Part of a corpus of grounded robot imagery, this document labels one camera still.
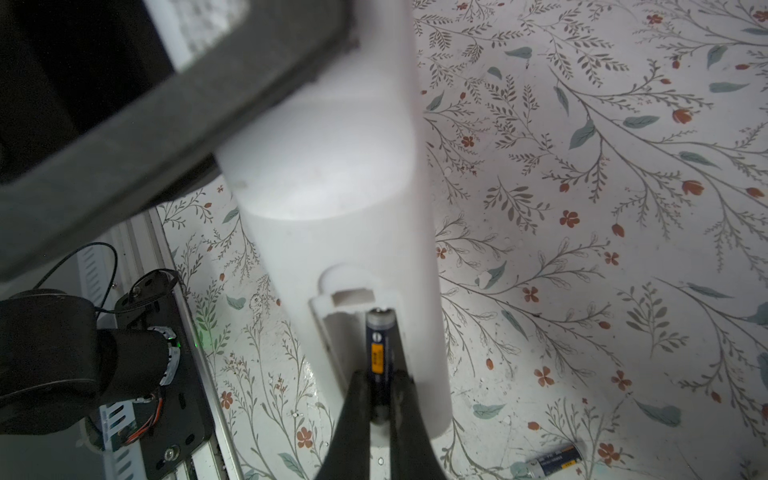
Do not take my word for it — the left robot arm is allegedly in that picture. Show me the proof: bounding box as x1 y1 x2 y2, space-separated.
1 1 353 435

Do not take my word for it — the white remote control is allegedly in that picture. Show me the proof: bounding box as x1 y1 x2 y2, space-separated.
216 1 452 438

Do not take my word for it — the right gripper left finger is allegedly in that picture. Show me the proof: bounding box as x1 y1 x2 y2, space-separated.
315 370 372 480

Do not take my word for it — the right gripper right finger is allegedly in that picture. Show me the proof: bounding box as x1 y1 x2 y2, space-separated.
389 371 447 480

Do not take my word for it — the black AAA battery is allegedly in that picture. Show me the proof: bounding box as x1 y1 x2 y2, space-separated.
521 444 583 479
365 309 396 424

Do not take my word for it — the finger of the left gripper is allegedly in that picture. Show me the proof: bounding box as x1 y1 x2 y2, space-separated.
1 1 354 280

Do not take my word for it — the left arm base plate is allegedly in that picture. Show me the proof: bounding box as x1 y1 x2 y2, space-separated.
113 268 214 479

